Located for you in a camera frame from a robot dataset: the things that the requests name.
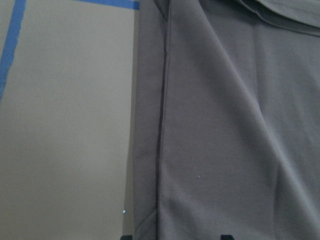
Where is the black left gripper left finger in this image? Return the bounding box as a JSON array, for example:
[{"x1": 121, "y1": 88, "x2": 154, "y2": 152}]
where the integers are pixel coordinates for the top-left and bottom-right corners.
[{"x1": 120, "y1": 235, "x2": 133, "y2": 240}]

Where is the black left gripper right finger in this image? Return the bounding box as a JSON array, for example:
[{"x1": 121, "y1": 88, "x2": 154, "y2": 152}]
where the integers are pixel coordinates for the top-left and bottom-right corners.
[{"x1": 220, "y1": 234, "x2": 232, "y2": 240}]

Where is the dark brown t-shirt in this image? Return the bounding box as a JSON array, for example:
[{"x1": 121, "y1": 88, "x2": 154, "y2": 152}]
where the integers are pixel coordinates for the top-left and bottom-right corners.
[{"x1": 132, "y1": 0, "x2": 320, "y2": 240}]

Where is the brown paper table cover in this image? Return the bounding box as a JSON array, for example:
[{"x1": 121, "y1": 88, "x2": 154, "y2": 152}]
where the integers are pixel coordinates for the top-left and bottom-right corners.
[{"x1": 0, "y1": 0, "x2": 140, "y2": 240}]

